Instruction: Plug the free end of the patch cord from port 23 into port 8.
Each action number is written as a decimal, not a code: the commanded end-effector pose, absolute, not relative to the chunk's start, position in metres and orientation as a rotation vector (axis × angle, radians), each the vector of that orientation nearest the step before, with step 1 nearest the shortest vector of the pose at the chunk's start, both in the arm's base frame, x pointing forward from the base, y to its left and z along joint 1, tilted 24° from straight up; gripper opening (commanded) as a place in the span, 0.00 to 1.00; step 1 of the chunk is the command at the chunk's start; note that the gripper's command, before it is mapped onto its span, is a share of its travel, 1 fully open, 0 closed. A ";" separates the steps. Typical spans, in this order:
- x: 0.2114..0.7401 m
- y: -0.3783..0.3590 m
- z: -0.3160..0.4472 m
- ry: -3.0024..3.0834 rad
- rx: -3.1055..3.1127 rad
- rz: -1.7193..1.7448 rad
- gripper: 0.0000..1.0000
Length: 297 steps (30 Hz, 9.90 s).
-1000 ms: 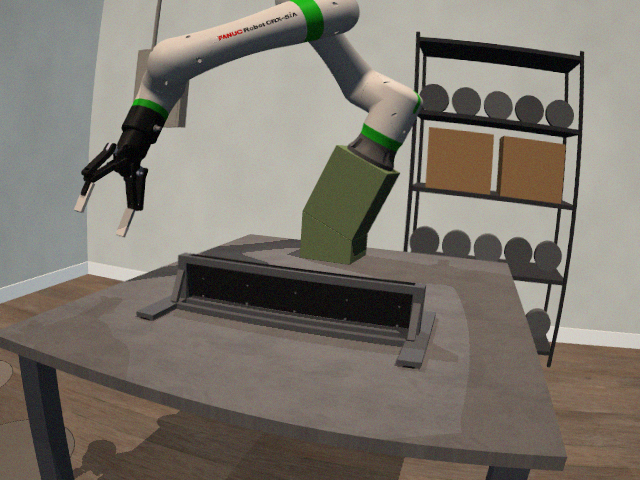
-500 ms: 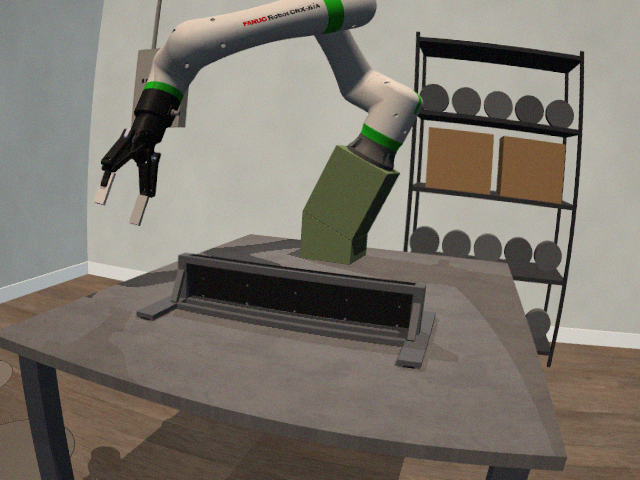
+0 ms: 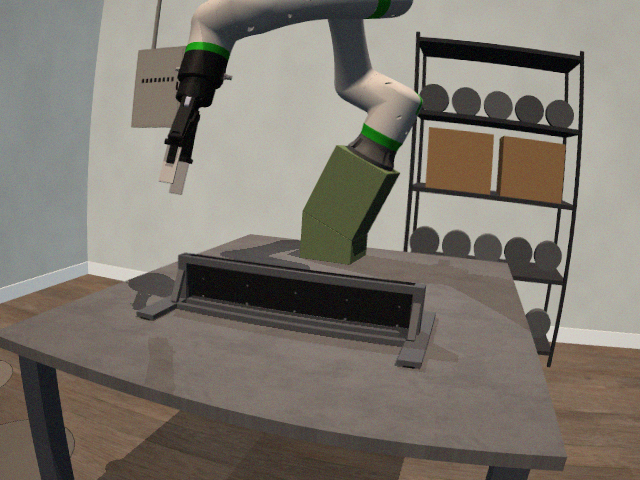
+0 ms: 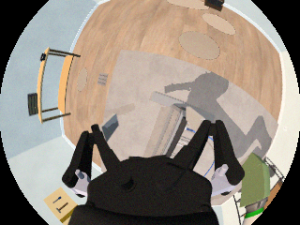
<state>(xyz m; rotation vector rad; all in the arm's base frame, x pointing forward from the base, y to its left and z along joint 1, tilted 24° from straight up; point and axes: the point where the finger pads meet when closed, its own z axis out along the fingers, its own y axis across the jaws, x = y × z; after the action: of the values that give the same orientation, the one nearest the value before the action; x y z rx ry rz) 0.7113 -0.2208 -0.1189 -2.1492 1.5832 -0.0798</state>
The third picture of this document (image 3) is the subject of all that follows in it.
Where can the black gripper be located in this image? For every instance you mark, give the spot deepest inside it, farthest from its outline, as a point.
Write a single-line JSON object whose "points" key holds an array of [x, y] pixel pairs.
{"points": [[175, 164]]}

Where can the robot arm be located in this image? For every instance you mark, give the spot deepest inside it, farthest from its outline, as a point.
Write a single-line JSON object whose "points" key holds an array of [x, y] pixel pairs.
{"points": [[391, 106]]}

